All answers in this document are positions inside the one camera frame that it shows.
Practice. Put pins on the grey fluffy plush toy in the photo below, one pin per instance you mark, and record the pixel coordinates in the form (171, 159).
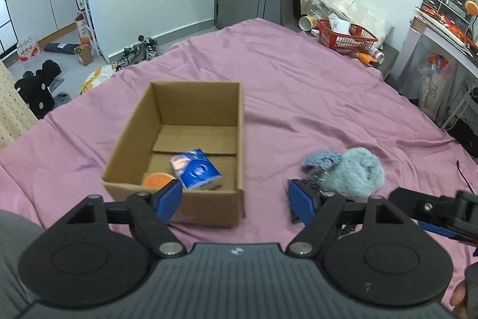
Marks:
(358, 169)

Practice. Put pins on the small open cardboard box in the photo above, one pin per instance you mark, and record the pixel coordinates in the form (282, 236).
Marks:
(84, 55)

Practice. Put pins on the brown cardboard box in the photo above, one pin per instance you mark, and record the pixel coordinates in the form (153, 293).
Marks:
(194, 102)

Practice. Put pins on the orange and white carton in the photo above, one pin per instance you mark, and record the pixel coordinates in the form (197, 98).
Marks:
(84, 31)

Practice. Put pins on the pink bedsheet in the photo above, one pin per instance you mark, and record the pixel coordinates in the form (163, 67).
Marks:
(298, 98)

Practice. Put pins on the person's right hand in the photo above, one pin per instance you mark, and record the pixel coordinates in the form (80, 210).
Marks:
(459, 298)

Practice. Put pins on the grey cloth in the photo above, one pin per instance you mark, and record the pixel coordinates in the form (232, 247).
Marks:
(61, 94)

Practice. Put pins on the hanging clear plastic bag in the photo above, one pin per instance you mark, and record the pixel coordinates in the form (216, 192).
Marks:
(435, 87)

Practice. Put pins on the blue fuzzy cloth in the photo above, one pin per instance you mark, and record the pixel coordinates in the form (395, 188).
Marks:
(321, 158)

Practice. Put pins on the white desk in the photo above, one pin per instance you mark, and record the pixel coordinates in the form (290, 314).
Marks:
(444, 38)

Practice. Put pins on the black dotted clothing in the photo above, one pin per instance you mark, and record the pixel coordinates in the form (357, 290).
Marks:
(33, 91)

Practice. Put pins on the large clear plastic bottle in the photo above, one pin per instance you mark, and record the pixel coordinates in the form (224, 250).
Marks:
(317, 3)

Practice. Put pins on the person's grey trouser leg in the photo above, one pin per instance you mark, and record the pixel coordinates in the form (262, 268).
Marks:
(15, 266)

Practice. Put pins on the water bottle pack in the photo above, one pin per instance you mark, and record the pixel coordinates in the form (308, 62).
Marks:
(29, 50)

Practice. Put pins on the yellow plastic bag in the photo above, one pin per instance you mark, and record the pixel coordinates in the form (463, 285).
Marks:
(97, 78)

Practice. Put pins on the red packets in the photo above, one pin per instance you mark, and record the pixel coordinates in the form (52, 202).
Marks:
(453, 29)

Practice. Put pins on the orange round soft pad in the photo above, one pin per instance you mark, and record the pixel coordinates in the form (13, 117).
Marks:
(157, 180)

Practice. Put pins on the paper cup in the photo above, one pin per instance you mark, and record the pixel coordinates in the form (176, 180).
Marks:
(308, 23)

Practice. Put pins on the blue tissue packet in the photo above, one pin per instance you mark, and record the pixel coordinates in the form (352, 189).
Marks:
(196, 171)

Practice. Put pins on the white plastic bag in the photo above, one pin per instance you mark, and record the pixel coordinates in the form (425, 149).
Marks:
(369, 14)

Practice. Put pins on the white paper box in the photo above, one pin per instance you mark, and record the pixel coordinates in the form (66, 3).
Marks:
(339, 24)

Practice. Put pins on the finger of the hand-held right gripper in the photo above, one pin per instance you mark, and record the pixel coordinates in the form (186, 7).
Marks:
(414, 201)
(437, 230)

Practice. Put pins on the red plastic basket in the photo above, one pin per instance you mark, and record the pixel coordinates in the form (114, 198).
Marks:
(351, 42)

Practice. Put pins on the black flat bag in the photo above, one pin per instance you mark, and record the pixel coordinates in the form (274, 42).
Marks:
(59, 47)

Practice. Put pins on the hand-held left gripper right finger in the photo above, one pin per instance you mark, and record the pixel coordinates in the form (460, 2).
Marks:
(302, 203)

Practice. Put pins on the white kitchen cabinet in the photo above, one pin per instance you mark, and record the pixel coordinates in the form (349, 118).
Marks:
(37, 8)

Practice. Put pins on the orange plush ball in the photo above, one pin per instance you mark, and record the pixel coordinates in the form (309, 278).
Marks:
(472, 7)

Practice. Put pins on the white storage rack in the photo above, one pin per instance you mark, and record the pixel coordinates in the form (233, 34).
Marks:
(89, 16)

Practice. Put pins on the dotted tablecloth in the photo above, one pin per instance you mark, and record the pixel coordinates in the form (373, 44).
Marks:
(15, 109)

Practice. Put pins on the orange packet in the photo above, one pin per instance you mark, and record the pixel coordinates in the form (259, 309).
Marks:
(368, 59)

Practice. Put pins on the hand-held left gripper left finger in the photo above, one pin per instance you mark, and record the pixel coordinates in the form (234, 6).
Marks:
(168, 197)

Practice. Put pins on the shiny dark plastic packet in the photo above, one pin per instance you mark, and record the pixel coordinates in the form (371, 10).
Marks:
(315, 179)

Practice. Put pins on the black framed glass door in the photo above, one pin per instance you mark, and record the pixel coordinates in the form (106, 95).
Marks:
(5, 27)

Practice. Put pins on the grey sneaker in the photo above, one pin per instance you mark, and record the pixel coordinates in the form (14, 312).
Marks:
(151, 48)
(131, 55)

